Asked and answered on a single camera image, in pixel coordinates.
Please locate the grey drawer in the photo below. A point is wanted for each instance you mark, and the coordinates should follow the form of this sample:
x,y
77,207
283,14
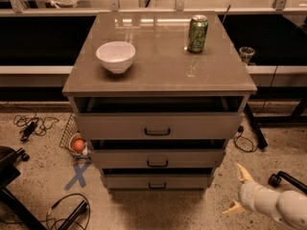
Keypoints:
x,y
157,179
178,118
157,154

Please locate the white ceramic bowl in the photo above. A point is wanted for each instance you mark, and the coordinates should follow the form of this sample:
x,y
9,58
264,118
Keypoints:
x,y
116,56

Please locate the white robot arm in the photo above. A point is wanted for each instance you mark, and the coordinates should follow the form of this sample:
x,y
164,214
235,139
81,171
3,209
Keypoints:
x,y
288,208

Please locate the clear glass cup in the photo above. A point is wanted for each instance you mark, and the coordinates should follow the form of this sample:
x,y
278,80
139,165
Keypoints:
x,y
246,53

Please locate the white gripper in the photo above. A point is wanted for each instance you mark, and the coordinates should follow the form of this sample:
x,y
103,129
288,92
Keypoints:
x,y
248,195

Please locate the grey drawer cabinet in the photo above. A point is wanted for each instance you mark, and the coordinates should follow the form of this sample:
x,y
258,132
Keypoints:
x,y
162,67

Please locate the green soda can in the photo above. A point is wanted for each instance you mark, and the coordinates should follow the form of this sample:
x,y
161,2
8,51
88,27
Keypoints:
x,y
197,33

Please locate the orange ball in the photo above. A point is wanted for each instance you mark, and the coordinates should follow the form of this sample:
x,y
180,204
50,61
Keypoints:
x,y
78,145

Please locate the blue tape cross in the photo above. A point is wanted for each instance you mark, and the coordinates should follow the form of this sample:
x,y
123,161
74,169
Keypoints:
x,y
79,170

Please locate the black chair caster leg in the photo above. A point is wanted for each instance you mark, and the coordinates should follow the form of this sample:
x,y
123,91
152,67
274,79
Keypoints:
x,y
276,178

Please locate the black power adapter with cable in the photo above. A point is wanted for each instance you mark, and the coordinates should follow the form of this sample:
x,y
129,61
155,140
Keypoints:
x,y
31,124

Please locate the wire basket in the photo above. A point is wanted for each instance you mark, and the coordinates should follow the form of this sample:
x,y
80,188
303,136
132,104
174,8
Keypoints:
x,y
71,133

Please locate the black table leg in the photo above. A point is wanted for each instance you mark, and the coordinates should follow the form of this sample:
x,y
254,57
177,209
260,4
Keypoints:
x,y
262,143

